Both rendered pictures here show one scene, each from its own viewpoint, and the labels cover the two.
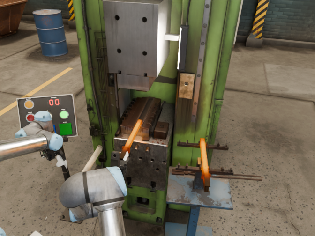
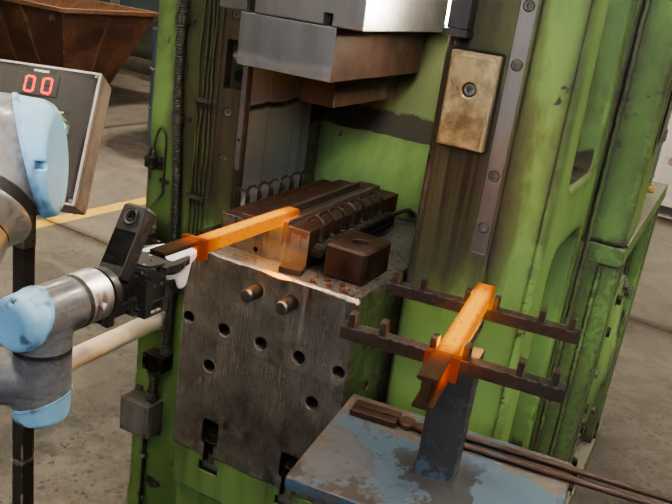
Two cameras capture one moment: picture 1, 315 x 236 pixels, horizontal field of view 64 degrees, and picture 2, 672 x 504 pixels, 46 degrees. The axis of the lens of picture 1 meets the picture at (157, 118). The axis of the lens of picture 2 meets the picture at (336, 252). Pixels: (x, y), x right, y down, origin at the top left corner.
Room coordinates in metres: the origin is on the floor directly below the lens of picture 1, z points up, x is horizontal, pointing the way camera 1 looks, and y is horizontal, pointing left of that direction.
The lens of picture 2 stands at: (-0.01, -0.34, 1.45)
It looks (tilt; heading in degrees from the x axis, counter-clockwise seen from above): 19 degrees down; 14
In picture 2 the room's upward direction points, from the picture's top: 8 degrees clockwise
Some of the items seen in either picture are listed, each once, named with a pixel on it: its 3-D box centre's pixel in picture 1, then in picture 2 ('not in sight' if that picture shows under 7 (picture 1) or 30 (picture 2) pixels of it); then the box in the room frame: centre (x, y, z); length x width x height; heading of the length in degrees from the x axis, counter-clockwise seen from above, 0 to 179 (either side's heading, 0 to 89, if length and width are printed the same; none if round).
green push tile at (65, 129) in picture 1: (65, 129); not in sight; (1.31, 0.59, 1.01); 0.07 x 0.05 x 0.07; 104
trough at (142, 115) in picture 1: (145, 110); (327, 201); (1.58, 0.09, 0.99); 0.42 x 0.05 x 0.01; 169
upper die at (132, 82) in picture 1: (141, 69); (338, 45); (1.59, 0.11, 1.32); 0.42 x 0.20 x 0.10; 169
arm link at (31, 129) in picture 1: (31, 134); not in sight; (0.95, 0.60, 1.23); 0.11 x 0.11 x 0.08; 67
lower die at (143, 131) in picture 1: (142, 114); (315, 214); (1.59, 0.11, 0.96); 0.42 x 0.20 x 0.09; 169
